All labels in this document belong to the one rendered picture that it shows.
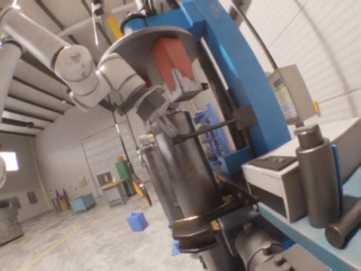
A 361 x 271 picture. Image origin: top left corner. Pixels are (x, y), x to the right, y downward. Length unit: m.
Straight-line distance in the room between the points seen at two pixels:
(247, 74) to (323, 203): 0.68
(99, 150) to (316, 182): 12.78
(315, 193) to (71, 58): 0.56
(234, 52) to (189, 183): 0.68
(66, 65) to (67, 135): 14.31
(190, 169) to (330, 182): 0.55
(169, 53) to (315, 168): 0.62
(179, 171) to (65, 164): 14.33
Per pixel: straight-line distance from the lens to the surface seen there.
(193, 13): 1.04
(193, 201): 0.76
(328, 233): 0.34
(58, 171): 15.53
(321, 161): 0.32
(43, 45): 0.52
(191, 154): 0.72
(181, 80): 0.64
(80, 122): 14.04
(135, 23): 1.06
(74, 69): 0.40
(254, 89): 0.85
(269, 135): 0.83
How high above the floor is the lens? 1.31
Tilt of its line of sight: 4 degrees up
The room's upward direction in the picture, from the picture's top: 21 degrees counter-clockwise
